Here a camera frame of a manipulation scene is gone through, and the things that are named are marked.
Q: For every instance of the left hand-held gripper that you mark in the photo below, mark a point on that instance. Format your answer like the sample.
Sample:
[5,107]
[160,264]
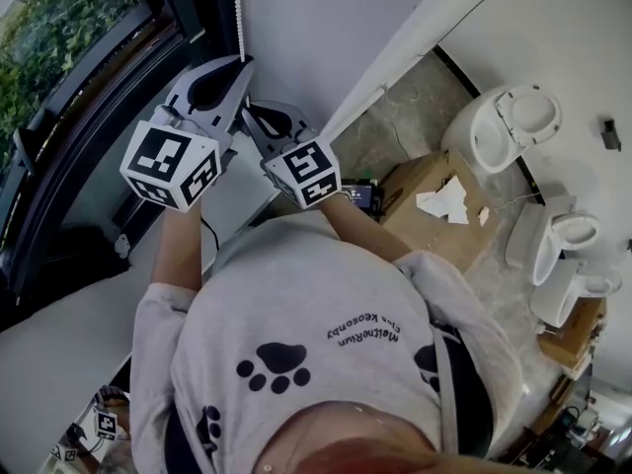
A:
[158,156]

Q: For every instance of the person's head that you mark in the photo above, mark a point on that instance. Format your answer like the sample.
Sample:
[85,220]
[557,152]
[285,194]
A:
[365,437]

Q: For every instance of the small white paper scrap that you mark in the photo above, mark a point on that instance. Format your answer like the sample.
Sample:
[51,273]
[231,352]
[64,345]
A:
[484,215]

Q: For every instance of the person's grey paw-print shirt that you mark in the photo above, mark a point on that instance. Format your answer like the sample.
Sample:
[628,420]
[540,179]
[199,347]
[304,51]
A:
[306,289]

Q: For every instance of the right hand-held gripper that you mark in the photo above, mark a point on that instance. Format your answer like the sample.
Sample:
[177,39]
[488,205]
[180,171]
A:
[306,166]

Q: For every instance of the small white window latch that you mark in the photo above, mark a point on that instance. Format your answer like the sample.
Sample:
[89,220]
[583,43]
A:
[122,245]

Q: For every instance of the large torn white paper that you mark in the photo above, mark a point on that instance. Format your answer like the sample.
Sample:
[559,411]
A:
[444,201]

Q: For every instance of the dark-framed window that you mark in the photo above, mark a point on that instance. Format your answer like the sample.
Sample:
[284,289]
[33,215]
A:
[138,146]

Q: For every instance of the person's left forearm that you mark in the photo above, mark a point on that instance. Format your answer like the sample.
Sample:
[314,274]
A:
[178,250]

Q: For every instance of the small brown cardboard box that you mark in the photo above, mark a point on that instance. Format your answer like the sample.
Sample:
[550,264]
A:
[570,339]

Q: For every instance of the black handheld screen device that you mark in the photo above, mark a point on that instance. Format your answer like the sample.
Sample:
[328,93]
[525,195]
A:
[360,196]

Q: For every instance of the black electronics clutter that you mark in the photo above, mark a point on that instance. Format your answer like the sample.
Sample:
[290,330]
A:
[568,437]

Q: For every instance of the person's right forearm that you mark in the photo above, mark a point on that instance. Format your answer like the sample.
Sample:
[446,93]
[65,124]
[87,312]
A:
[365,230]

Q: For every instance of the white window sill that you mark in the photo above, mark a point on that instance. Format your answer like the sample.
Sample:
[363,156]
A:
[59,348]

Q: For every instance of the black wall bracket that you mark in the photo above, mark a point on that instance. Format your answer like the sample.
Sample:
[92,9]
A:
[612,134]

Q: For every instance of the large brown cardboard box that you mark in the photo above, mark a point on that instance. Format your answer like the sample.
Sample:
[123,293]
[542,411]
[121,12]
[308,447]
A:
[439,240]

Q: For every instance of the white toilet with raised lid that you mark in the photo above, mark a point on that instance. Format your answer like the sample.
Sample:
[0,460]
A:
[489,131]

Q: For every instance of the green trees outside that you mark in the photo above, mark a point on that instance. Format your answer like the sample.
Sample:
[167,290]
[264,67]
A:
[64,42]

